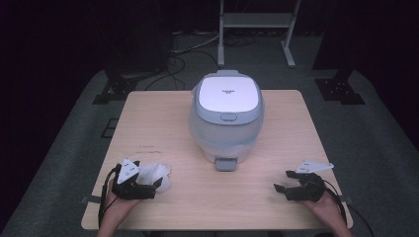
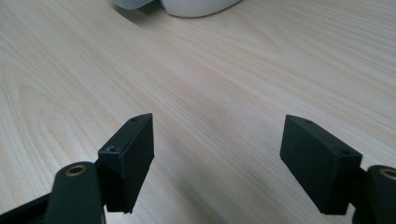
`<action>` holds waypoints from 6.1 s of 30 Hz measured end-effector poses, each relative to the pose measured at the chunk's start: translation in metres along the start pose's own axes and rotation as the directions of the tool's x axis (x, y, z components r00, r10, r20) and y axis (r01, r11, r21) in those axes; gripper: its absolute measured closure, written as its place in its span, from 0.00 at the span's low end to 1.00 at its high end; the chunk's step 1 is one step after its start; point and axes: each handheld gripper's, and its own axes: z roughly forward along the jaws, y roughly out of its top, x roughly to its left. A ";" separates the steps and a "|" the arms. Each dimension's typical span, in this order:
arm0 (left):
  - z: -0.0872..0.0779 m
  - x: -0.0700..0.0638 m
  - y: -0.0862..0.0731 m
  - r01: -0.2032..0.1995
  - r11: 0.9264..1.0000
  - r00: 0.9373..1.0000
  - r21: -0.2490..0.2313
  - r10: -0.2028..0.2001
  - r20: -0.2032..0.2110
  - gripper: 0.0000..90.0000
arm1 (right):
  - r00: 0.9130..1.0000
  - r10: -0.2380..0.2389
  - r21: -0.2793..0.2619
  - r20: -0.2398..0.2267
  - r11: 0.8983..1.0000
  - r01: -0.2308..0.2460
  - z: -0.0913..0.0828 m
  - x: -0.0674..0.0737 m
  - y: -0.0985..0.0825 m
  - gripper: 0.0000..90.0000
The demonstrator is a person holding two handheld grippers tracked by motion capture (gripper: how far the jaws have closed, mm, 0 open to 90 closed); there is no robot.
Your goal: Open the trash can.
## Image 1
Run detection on white and grey pedal trash can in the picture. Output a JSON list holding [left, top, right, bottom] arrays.
[[188, 69, 266, 173]]

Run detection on white paper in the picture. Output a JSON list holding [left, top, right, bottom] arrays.
[[135, 162, 173, 194]]

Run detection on white metal stand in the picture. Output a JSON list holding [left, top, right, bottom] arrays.
[[216, 0, 302, 69]]

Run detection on cables on floor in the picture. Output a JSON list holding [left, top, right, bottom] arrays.
[[143, 30, 221, 92]]

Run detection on person's right hand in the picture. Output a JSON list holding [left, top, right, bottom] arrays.
[[304, 192, 346, 227]]

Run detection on black stand base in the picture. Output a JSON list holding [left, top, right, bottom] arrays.
[[92, 68, 166, 106], [314, 68, 366, 106]]

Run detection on person's left hand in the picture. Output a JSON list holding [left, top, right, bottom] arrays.
[[102, 179, 143, 226]]

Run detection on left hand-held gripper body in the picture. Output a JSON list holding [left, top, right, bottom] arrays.
[[111, 158, 157, 201]]

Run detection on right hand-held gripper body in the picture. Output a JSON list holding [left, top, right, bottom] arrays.
[[285, 160, 335, 202]]

